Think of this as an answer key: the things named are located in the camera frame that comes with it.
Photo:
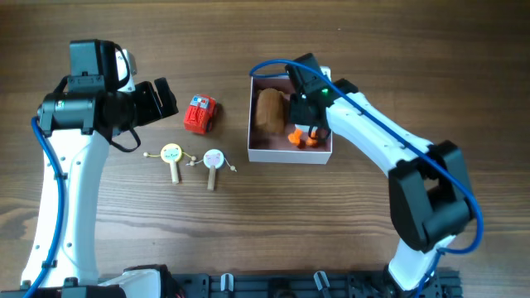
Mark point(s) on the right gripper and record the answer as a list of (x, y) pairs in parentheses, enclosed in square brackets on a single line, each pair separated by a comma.
[(301, 117)]

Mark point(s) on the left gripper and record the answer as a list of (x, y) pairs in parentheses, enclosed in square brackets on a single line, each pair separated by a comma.
[(155, 109)]

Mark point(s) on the white plush duck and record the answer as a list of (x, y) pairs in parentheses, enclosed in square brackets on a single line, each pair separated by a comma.
[(296, 136)]

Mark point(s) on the red toy fire truck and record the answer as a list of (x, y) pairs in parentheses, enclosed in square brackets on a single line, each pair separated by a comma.
[(200, 114)]

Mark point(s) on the brown plush toy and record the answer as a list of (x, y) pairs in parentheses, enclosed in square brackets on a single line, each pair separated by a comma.
[(269, 115)]

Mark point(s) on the pink cardboard box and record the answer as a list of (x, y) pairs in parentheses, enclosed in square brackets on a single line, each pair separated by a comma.
[(274, 147)]

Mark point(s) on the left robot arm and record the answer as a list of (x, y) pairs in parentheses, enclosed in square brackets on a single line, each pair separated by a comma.
[(76, 126)]

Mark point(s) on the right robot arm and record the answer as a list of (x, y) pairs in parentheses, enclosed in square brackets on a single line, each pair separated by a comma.
[(429, 187)]

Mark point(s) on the yellow rattle drum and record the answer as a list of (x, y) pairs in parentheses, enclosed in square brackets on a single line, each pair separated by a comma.
[(171, 154)]

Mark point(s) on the white rattle drum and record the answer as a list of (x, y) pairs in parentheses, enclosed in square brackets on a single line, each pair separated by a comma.
[(213, 159)]

